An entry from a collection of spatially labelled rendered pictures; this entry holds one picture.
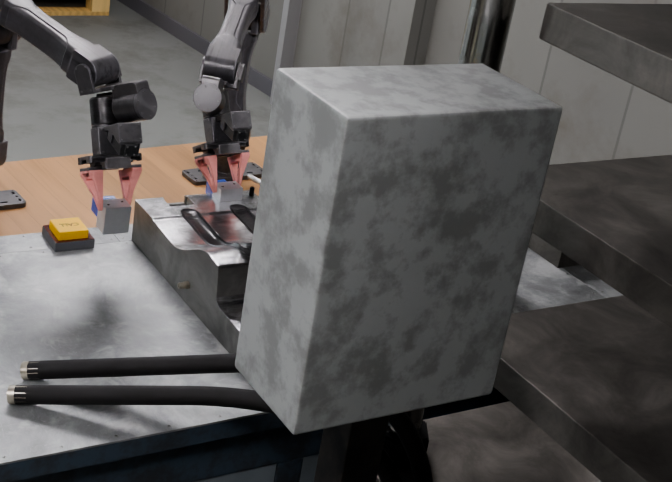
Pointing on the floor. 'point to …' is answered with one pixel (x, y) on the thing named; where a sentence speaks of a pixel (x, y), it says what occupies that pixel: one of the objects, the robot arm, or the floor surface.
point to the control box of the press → (388, 246)
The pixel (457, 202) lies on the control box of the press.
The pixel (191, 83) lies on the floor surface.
